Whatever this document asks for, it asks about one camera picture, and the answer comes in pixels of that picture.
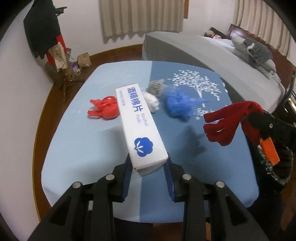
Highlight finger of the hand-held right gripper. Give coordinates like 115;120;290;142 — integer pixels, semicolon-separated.
248;112;296;141

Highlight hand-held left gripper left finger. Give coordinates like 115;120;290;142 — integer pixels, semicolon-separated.
28;153;133;241

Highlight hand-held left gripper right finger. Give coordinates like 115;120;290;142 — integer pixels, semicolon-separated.
163;158;270;241

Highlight orange foam net sleeve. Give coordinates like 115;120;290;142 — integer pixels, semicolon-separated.
258;137;280;166

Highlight red knit glove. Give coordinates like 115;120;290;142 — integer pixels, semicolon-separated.
203;101;263;146

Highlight white cardboard box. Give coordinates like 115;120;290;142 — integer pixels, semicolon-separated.
115;82;168;178

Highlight black metal chair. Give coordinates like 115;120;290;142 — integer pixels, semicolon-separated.
283;72;296;112

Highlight table with blue cloth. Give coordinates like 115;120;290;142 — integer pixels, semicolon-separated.
42;60;259;224

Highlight wooden headboard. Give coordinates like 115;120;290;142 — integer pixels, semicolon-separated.
225;24;296;93

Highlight dark grey garment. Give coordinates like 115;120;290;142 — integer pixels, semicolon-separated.
244;38;273;65

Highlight red plastic bag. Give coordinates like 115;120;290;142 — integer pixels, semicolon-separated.
87;97;119;120

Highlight white crumpled tissue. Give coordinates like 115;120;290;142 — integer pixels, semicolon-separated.
142;92;160;113

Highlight grey folded quilt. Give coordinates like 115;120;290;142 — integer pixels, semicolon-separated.
231;37;277;79

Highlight grey crumpled paper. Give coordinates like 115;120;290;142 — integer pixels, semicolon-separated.
148;79;166;96

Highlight grey bed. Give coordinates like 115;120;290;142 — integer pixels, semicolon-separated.
142;31;286;114

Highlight beige window curtain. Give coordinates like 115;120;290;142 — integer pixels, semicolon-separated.
98;0;185;45
232;0;293;57

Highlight wooden coat rack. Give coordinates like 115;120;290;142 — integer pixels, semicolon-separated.
45;0;85;101

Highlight brown paper bag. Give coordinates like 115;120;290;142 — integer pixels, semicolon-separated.
77;53;91;67

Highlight checkered tote bag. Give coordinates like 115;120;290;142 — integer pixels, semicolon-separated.
45;47;72;75

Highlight beige printed cloth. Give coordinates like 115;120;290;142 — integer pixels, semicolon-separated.
50;43;68;70

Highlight red garment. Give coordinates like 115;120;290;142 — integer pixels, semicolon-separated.
45;35;64;67

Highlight dark jacket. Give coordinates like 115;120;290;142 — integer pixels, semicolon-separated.
23;0;63;59

